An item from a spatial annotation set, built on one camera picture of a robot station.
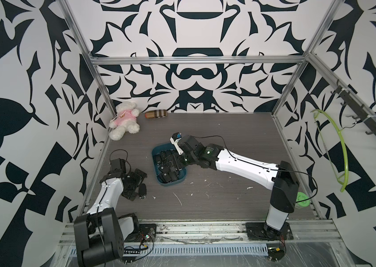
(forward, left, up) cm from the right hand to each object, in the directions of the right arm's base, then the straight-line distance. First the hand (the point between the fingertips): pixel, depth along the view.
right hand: (172, 156), depth 78 cm
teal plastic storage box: (+14, +8, -13) cm, 21 cm away
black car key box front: (-4, +5, -15) cm, 16 cm away
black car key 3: (-7, 0, +7) cm, 10 cm away
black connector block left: (-36, +18, -20) cm, 45 cm away
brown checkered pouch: (+41, +14, -14) cm, 46 cm away
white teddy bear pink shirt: (+31, +32, -9) cm, 45 cm away
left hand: (-5, +17, -16) cm, 23 cm away
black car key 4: (-1, 0, -16) cm, 17 cm away
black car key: (-10, +16, -17) cm, 25 cm away
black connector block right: (-36, -44, -21) cm, 60 cm away
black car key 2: (+7, +10, -15) cm, 20 cm away
